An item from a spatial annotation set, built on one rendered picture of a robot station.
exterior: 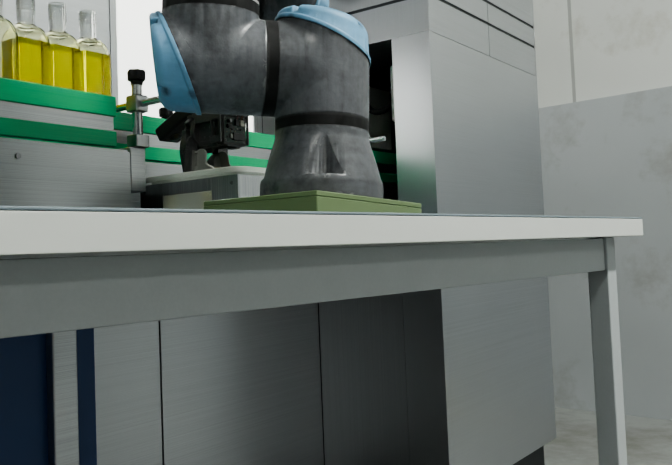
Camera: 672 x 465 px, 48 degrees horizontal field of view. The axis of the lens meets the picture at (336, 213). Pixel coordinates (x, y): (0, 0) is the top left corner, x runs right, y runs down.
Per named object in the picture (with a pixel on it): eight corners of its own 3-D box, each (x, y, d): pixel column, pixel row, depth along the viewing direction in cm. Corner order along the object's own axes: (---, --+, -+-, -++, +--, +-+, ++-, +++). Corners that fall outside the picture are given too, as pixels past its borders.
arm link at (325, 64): (381, 114, 89) (381, 1, 90) (266, 109, 86) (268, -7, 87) (358, 133, 101) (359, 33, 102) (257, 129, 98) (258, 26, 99)
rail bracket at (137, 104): (103, 155, 128) (101, 82, 129) (171, 144, 118) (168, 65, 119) (88, 154, 126) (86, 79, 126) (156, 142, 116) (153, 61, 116)
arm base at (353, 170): (408, 202, 93) (407, 123, 94) (326, 192, 82) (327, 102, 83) (317, 209, 103) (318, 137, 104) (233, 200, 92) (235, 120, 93)
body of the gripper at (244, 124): (219, 145, 121) (216, 70, 121) (181, 151, 126) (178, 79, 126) (250, 149, 127) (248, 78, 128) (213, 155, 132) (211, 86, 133)
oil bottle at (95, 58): (94, 164, 135) (91, 45, 136) (114, 160, 131) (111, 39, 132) (67, 161, 130) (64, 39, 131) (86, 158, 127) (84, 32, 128)
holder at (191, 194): (194, 234, 141) (193, 192, 142) (310, 227, 125) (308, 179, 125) (119, 235, 127) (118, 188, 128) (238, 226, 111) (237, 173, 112)
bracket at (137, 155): (112, 196, 127) (111, 154, 127) (149, 191, 121) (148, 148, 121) (93, 195, 124) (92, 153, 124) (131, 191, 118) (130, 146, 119)
